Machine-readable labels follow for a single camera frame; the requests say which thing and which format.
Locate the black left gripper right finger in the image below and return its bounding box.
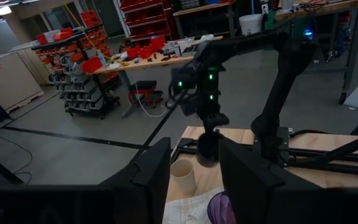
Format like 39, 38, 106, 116
219, 138, 323, 224

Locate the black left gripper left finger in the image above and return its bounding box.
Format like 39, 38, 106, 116
99, 136, 172, 224

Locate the black mug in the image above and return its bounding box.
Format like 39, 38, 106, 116
196, 132, 224, 168

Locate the beige plastic cup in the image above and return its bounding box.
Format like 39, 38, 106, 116
170, 159, 197, 196

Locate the purple translucent faceted cup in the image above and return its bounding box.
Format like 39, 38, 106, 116
207, 191, 237, 224

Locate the white checked cloth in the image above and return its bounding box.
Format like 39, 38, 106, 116
162, 186, 226, 224

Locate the red rolling stool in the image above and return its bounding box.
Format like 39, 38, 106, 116
128, 80, 164, 108

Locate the wooden workbench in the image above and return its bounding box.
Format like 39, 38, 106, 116
87, 35, 225, 119

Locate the white bucket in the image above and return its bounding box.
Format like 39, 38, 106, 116
239, 13, 264, 37

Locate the parts bin rack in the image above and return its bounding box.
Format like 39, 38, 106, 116
31, 26, 121, 121

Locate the red shelving unit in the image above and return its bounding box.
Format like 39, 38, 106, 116
118, 0, 175, 40

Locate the long wooden bench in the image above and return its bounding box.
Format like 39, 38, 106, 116
275, 0, 358, 105

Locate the white cabinet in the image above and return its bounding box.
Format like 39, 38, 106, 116
0, 52, 45, 113

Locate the black table rig frame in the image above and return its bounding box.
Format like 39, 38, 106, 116
171, 136, 358, 178

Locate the white floor cable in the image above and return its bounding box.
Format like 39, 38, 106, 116
134, 82, 169, 118

